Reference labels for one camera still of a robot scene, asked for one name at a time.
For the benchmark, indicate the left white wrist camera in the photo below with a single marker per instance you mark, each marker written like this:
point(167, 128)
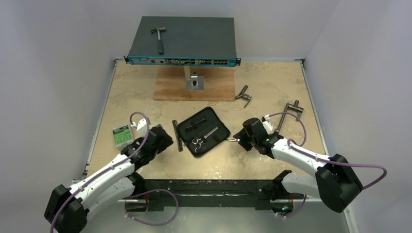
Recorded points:
point(142, 126)

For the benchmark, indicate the blue rack network switch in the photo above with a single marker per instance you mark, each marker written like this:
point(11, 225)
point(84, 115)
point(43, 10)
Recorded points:
point(187, 41)

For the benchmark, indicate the grey metal stand bracket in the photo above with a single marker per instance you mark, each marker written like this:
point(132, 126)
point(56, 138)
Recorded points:
point(194, 81)

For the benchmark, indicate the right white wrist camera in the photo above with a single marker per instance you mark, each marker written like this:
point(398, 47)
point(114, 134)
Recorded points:
point(267, 124)

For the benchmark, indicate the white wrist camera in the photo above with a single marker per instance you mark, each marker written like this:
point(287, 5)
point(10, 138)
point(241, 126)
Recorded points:
point(142, 126)
point(267, 124)

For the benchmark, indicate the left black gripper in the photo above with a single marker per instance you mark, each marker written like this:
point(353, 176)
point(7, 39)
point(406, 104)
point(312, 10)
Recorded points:
point(166, 142)

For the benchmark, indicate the large dark metal handle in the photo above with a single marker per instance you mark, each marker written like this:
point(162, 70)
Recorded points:
point(290, 107)

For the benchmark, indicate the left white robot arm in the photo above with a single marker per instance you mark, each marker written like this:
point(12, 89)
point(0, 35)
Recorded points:
point(70, 208)

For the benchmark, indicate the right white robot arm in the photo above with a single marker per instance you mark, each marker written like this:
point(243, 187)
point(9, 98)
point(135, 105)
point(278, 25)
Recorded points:
point(329, 179)

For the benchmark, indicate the steel claw hammer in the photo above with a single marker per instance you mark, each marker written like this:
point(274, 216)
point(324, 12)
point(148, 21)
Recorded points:
point(158, 31)

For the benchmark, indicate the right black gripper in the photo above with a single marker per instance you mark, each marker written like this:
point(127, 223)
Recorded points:
point(245, 136)

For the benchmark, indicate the black zip tool case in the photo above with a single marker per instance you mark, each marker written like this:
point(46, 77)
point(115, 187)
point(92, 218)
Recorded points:
point(212, 120)

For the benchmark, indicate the green clear plastic box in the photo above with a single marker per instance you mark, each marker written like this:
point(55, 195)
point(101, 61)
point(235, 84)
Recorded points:
point(122, 136)

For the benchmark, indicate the brown wooden board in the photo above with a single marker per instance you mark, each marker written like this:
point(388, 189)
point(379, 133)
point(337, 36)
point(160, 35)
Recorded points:
point(171, 84)

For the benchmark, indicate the black hair comb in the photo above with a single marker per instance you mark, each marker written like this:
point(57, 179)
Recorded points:
point(179, 140)

